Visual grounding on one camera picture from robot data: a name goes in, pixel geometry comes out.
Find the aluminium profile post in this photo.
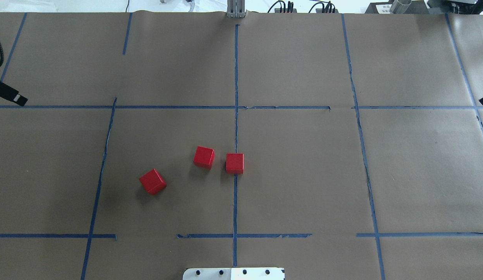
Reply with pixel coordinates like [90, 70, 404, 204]
[227, 0, 246, 18]

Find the metal cup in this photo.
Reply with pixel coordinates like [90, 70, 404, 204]
[390, 0, 412, 14]

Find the red block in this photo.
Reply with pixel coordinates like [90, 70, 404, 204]
[193, 146, 215, 170]
[139, 169, 167, 195]
[225, 153, 244, 174]

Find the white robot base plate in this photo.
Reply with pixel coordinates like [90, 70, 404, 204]
[182, 267, 286, 280]

